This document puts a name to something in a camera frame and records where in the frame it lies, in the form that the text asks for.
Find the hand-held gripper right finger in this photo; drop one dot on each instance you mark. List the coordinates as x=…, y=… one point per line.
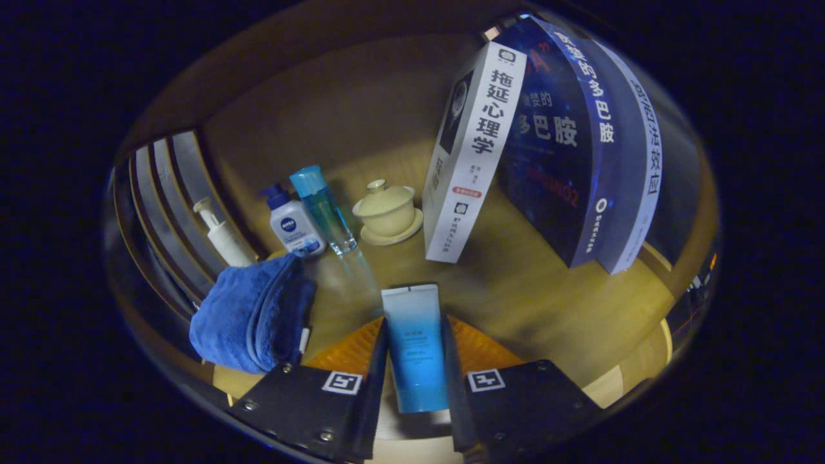
x=522, y=406

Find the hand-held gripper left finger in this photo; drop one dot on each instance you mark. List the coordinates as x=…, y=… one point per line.
x=309, y=406

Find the blue cosmetic tube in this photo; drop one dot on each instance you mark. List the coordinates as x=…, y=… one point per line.
x=416, y=348

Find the wooden countertop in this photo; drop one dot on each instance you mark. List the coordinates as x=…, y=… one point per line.
x=515, y=303

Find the wooden cabinet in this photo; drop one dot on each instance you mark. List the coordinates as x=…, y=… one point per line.
x=335, y=96

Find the blue rolled towel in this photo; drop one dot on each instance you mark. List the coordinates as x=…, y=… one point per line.
x=245, y=316

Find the white bottle with blue cap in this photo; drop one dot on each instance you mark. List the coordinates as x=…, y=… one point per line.
x=293, y=225

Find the white pump bottle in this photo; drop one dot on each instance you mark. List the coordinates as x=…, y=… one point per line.
x=225, y=241

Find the clear blue bottle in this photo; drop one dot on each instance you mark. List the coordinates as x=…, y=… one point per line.
x=325, y=212

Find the beige lidded teacup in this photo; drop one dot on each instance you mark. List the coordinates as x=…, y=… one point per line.
x=387, y=212

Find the dark blue book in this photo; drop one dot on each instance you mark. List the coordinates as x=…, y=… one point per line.
x=554, y=161

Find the white book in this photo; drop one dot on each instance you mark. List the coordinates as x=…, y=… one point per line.
x=474, y=161

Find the pale grey book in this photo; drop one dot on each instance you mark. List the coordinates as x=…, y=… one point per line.
x=644, y=161

